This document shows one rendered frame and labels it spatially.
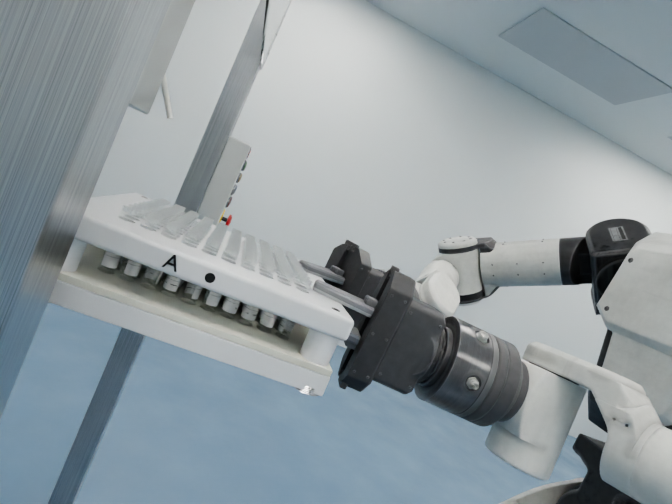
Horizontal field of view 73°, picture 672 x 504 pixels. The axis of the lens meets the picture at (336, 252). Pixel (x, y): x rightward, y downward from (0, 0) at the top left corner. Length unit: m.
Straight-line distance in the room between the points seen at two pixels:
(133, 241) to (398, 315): 0.23
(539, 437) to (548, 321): 4.70
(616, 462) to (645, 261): 0.37
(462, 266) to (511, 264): 0.09
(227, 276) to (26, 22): 0.19
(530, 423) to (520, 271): 0.48
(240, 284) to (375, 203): 3.88
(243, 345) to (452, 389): 0.19
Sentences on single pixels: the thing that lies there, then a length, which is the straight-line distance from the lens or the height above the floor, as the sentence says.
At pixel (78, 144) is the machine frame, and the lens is 0.28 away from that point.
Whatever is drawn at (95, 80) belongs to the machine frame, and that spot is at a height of 1.11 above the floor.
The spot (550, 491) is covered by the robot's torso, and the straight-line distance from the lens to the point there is 0.83.
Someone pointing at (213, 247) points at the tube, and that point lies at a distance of 0.40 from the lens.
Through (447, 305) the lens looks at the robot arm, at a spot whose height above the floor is 1.05.
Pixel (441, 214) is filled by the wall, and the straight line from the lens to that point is 4.43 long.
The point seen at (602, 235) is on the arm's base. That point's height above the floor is 1.26.
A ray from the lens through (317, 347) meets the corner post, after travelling 0.38.
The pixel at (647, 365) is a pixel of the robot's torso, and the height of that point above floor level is 1.09.
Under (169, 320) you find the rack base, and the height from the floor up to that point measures 0.98.
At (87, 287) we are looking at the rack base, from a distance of 0.38.
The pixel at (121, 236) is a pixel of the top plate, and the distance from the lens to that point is 0.37.
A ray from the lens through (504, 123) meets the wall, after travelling 4.71.
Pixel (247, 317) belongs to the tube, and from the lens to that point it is 0.41.
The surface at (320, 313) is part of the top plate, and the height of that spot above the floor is 1.02.
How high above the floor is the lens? 1.10
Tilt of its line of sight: 4 degrees down
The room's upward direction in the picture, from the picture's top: 24 degrees clockwise
